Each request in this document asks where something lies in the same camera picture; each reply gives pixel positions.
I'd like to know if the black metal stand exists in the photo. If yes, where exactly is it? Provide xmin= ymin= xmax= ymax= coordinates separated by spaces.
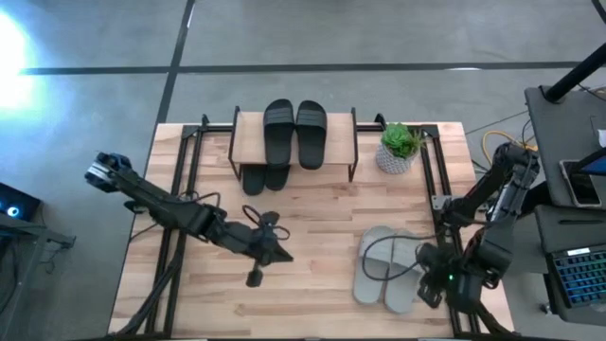
xmin=0 ymin=212 xmax=78 ymax=341

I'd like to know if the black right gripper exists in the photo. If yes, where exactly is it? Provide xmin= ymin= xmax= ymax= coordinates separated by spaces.
xmin=418 ymin=254 xmax=459 ymax=311

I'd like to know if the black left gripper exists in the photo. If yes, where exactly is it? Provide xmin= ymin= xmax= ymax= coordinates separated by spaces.
xmin=220 ymin=221 xmax=294 ymax=290

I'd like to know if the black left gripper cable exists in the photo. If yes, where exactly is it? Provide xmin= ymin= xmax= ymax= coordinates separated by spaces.
xmin=182 ymin=190 xmax=292 ymax=242

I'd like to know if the black pole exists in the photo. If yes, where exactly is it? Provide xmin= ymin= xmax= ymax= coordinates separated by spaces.
xmin=543 ymin=43 xmax=606 ymax=104

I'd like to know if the black rubber slide sandal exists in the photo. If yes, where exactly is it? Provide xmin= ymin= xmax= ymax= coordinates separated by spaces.
xmin=262 ymin=98 xmax=297 ymax=170
xmin=264 ymin=164 xmax=292 ymax=192
xmin=241 ymin=163 xmax=267 ymax=197
xmin=294 ymin=99 xmax=330 ymax=171

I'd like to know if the grey side table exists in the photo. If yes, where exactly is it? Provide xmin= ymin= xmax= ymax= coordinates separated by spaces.
xmin=524 ymin=84 xmax=606 ymax=210

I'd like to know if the black aluminium table frame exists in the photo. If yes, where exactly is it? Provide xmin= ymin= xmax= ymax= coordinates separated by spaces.
xmin=108 ymin=113 xmax=518 ymax=341

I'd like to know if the yellow cable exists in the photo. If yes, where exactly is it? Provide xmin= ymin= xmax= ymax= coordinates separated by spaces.
xmin=481 ymin=130 xmax=539 ymax=167

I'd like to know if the green succulent plant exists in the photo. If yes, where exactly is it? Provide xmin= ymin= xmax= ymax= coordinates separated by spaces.
xmin=381 ymin=121 xmax=423 ymax=160

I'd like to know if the black device with blue light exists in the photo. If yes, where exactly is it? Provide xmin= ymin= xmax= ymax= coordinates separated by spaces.
xmin=0 ymin=182 xmax=42 ymax=222

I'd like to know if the wooden shelf with black frame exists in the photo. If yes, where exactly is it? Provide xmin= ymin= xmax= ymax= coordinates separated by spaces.
xmin=227 ymin=106 xmax=359 ymax=184

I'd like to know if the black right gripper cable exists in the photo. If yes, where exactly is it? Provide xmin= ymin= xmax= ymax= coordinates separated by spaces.
xmin=360 ymin=233 xmax=439 ymax=283

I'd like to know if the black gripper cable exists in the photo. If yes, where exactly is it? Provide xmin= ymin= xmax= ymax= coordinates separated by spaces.
xmin=360 ymin=233 xmax=439 ymax=283
xmin=182 ymin=190 xmax=292 ymax=242

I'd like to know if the white patterned plant pot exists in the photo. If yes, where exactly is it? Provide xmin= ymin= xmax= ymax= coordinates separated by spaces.
xmin=375 ymin=141 xmax=420 ymax=176

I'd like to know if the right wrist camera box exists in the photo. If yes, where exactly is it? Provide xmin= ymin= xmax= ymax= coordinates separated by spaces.
xmin=417 ymin=242 xmax=444 ymax=269

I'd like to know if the tablet with blue screen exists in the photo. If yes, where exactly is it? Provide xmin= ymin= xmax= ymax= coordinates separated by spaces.
xmin=575 ymin=149 xmax=606 ymax=178

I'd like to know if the grey desk surface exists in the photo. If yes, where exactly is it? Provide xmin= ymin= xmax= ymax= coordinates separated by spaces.
xmin=534 ymin=204 xmax=606 ymax=329

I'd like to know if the laptop with backlit keyboard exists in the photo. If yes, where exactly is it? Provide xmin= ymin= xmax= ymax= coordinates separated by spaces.
xmin=546 ymin=245 xmax=606 ymax=310

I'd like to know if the smartphone with dark screen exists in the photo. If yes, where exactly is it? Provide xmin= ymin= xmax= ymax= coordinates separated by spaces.
xmin=560 ymin=159 xmax=603 ymax=208

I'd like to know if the light grey slide sandal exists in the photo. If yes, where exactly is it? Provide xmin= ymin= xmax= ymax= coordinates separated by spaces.
xmin=352 ymin=225 xmax=398 ymax=306
xmin=383 ymin=230 xmax=426 ymax=315

